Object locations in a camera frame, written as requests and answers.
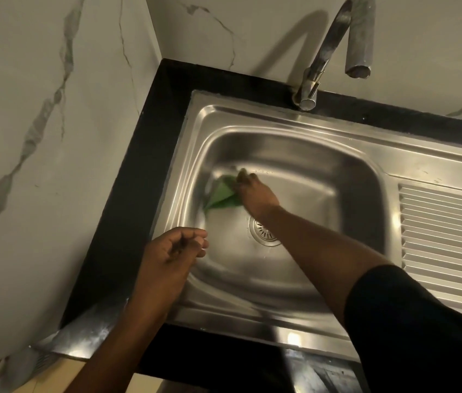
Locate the person's left hand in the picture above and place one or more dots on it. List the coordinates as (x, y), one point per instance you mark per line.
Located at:
(164, 266)

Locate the person's right hand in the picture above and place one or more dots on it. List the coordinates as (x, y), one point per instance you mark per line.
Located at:
(255, 196)

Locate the person's right fingers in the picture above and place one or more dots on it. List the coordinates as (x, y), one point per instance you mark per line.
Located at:
(242, 178)

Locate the person's left thumb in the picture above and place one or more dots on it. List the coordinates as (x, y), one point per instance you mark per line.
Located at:
(184, 234)

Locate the green scrub pad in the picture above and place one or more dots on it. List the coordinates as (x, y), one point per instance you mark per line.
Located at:
(221, 195)

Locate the person's left forearm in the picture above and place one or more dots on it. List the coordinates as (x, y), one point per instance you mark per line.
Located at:
(110, 351)

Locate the person's right forearm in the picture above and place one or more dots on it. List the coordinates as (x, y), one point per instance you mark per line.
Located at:
(317, 257)

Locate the round sink drain strainer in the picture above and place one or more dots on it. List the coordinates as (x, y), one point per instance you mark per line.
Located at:
(262, 232)

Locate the stainless steel sink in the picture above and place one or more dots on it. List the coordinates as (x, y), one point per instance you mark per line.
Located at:
(317, 208)

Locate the chrome faucet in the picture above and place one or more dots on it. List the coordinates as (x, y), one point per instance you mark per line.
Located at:
(333, 49)

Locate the black sleeve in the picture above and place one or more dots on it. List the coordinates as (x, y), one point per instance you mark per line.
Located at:
(419, 335)

